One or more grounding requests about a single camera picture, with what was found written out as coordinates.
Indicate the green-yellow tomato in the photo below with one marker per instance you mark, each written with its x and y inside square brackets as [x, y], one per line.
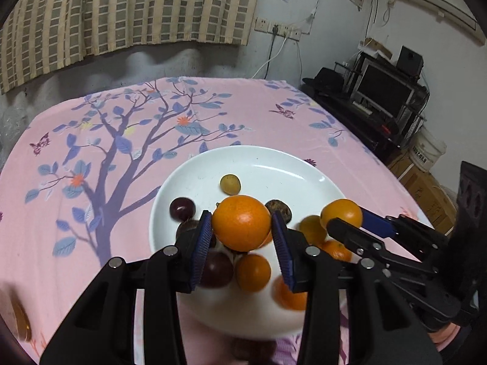
[267, 240]

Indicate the wrinkled dark passion fruit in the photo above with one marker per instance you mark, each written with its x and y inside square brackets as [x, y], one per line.
[253, 351]

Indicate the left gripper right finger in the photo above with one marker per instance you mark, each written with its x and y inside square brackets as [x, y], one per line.
[382, 327]

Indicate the tan longan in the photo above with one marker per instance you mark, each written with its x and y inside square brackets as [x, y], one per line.
[22, 329]

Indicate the dark water caltrop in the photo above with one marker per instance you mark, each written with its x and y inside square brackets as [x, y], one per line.
[274, 206]

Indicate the black equipment rack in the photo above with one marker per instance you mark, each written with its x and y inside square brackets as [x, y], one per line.
[384, 136]

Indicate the white plastic bucket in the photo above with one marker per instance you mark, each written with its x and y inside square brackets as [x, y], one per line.
[425, 150]

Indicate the white oval plate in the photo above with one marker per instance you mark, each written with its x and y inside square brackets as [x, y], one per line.
[265, 174]

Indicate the black hat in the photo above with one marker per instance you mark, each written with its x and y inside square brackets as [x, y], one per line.
[326, 80]

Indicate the yellow-orange tomato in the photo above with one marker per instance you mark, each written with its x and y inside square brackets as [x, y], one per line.
[344, 209]

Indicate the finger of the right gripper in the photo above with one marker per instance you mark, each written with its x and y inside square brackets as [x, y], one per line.
[367, 246]
[407, 232]

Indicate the dark purple plum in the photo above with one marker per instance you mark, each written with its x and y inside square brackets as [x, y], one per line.
[218, 270]

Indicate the black speaker box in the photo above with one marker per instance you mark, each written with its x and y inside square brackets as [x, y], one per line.
[410, 63]

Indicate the striped beige curtain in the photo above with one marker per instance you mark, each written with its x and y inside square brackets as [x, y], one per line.
[42, 36]

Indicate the orange mandarin with stem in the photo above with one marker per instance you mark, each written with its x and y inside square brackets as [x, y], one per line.
[337, 250]

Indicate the cardboard box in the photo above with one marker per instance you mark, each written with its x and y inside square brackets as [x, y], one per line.
[431, 198]

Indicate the pink printed tablecloth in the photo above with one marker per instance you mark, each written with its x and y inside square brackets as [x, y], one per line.
[80, 182]

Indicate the white wall power strip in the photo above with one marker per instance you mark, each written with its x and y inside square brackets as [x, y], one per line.
[277, 28]

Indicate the small dark cherry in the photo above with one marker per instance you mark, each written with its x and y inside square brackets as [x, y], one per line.
[182, 209]

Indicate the small orange tomato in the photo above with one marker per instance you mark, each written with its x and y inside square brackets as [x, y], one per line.
[311, 228]

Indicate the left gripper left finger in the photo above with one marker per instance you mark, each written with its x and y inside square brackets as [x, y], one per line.
[99, 328]

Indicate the large orange mandarin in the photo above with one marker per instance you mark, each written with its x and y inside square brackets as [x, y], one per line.
[241, 223]

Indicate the computer monitor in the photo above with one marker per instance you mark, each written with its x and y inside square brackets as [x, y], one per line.
[383, 90]

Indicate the small green longan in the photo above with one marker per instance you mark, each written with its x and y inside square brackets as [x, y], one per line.
[230, 184]

